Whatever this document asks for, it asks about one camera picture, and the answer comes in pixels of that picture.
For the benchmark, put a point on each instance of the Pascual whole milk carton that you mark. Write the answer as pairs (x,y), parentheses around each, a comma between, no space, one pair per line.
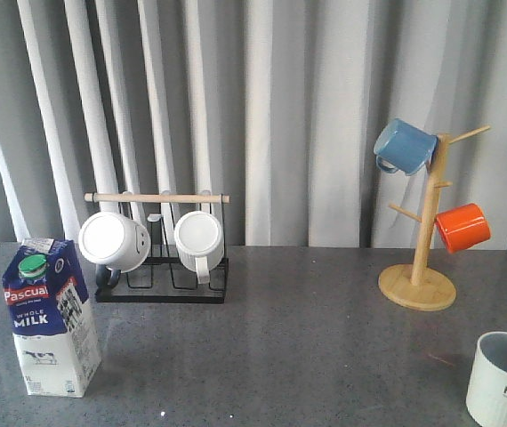
(53,327)

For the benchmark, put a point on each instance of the white ribbed HOME mug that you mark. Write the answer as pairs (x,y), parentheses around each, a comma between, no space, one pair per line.
(486,398)

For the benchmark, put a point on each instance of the white ribbed hanging mug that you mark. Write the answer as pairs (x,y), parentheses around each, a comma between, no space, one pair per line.
(199,241)

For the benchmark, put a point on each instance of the grey pleated curtain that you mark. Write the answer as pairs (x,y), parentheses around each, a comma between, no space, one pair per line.
(274,103)

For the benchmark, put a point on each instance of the white smiley face mug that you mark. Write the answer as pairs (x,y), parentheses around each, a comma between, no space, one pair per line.
(115,241)

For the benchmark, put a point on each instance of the blue enamel mug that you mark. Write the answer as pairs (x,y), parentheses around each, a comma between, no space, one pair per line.
(403,147)

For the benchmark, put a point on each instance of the wooden mug tree stand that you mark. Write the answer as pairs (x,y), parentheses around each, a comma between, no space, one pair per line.
(416,286)

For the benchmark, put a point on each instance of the orange enamel mug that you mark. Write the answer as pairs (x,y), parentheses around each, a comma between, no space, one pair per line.
(462,227)

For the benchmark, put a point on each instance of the black wire mug rack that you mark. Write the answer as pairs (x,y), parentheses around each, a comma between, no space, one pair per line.
(162,277)

